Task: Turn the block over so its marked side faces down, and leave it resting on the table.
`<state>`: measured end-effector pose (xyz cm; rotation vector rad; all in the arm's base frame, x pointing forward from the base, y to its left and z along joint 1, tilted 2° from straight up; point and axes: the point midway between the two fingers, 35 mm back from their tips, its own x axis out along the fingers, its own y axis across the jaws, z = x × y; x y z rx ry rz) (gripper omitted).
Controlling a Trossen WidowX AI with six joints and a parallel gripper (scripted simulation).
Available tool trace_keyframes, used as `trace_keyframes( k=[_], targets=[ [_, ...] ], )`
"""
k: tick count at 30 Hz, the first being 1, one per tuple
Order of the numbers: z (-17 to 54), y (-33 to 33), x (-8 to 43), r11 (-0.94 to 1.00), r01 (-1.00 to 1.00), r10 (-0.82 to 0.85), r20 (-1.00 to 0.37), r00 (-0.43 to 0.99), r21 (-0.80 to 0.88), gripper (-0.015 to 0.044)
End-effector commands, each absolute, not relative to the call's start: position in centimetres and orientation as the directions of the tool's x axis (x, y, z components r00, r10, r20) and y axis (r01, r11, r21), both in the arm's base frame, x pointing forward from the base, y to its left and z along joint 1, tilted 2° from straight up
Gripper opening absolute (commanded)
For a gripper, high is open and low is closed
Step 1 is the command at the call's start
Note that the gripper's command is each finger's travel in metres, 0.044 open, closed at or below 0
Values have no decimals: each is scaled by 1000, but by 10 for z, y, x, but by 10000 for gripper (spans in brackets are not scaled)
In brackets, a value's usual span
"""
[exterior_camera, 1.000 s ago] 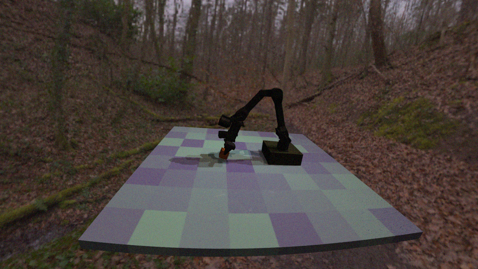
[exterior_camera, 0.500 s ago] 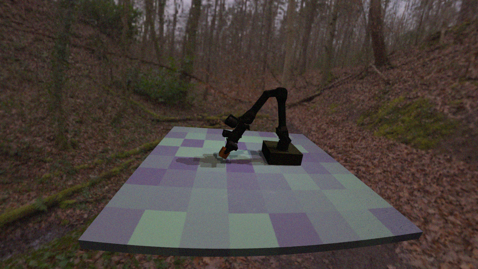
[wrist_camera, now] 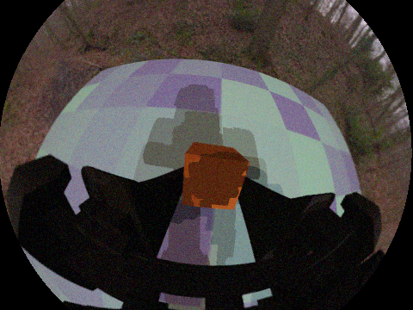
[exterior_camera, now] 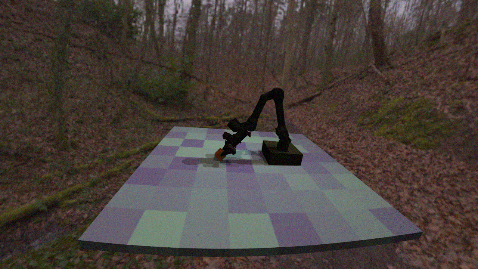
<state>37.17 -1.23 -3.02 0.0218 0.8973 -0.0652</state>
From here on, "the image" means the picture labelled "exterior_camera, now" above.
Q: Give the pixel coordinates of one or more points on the orange-brown block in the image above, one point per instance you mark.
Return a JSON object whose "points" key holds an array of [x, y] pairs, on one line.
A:
{"points": [[218, 154]]}

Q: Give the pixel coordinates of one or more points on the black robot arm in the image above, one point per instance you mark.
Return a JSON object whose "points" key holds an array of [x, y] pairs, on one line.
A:
{"points": [[277, 94]]}

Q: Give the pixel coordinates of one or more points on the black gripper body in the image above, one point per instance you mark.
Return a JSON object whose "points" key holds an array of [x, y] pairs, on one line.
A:
{"points": [[231, 146]]}

